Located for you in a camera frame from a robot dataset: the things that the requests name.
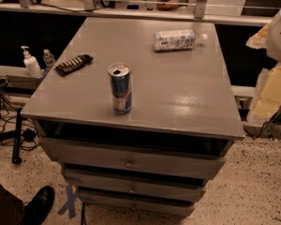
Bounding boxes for black shoe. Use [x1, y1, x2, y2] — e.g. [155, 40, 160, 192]
[21, 186, 55, 225]

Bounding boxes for black stand leg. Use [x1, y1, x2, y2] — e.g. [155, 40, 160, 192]
[12, 108, 22, 164]

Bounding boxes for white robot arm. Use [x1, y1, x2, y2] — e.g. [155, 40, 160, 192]
[246, 9, 281, 124]

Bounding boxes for dark trouser leg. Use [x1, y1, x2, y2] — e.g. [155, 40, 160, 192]
[0, 184, 23, 225]

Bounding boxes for clear plastic water bottle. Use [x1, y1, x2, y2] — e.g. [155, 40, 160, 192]
[154, 29, 208, 52]

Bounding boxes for blue silver redbull can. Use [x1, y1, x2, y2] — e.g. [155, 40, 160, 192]
[108, 62, 132, 114]

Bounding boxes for white pump dispenser bottle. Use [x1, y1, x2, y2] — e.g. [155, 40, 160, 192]
[21, 46, 41, 77]

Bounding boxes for blue tape cross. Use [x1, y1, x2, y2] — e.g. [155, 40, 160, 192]
[57, 185, 77, 218]

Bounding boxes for grey drawer cabinet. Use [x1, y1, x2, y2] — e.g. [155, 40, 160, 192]
[22, 18, 244, 217]

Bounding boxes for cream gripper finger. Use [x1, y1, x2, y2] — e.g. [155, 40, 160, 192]
[245, 24, 269, 49]
[246, 62, 281, 125]

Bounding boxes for black cables on floor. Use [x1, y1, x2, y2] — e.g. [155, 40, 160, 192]
[0, 78, 40, 152]

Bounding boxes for small clear bottle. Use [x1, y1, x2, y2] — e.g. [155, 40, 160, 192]
[43, 49, 56, 68]

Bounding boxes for black rxbar chocolate bar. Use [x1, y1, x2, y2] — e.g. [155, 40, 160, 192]
[55, 54, 93, 77]

